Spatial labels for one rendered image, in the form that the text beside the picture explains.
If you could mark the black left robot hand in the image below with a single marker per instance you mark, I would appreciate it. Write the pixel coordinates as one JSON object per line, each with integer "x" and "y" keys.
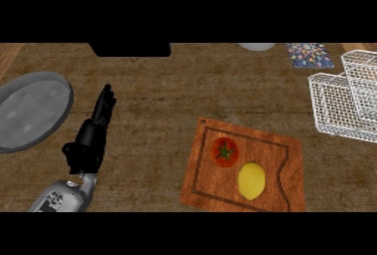
{"x": 90, "y": 136}

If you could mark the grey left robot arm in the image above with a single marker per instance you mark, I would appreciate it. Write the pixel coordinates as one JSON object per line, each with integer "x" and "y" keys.
{"x": 63, "y": 196}

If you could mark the yellow lemon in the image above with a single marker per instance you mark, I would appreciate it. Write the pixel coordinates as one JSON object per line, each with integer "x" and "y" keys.
{"x": 251, "y": 181}

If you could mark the brown wooden cutting board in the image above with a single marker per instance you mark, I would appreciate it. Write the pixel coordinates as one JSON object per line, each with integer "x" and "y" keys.
{"x": 267, "y": 196}

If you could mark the grey round pan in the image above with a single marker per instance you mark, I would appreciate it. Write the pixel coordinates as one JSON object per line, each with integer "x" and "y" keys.
{"x": 29, "y": 111}

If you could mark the black appliance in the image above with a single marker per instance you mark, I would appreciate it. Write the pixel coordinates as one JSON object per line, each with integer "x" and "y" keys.
{"x": 130, "y": 49}

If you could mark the red tomato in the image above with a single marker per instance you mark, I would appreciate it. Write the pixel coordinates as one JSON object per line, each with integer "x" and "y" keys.
{"x": 223, "y": 152}

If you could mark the white round bowl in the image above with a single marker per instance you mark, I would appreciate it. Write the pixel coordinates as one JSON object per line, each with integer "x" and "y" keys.
{"x": 256, "y": 46}

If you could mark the colourful patterned box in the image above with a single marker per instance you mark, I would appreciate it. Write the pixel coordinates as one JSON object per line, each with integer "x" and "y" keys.
{"x": 309, "y": 54}

